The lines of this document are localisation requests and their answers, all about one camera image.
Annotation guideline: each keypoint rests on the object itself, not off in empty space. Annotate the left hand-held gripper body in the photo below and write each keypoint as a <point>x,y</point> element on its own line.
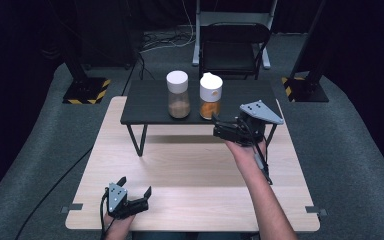
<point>121,203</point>

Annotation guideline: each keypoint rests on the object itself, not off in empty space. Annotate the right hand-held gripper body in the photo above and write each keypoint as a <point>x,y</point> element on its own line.
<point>253,123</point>

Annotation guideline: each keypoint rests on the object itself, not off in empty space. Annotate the spout-lid jar of orange spice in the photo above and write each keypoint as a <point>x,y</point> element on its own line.
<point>210,95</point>

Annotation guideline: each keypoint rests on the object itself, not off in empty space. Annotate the flat-lid jar of brown spice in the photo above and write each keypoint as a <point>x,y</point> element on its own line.
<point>178,93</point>

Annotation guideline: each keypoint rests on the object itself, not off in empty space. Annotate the person's left hand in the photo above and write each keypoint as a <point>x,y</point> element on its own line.
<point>118,228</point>

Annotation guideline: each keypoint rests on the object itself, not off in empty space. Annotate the person's right hand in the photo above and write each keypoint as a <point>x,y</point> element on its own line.
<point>245,155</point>

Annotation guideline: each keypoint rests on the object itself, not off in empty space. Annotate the black stand with striped base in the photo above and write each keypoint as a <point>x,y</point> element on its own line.
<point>308,88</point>
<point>86,90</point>

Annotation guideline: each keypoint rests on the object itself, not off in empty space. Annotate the black folding chair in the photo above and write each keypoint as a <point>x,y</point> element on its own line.
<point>230,50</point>

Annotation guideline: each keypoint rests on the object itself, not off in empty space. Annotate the grey table edge bracket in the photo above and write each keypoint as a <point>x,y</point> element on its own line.
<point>71,208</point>
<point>316,210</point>

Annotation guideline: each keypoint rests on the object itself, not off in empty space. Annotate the white metal stand frame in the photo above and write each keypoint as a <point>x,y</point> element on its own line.
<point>198,33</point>

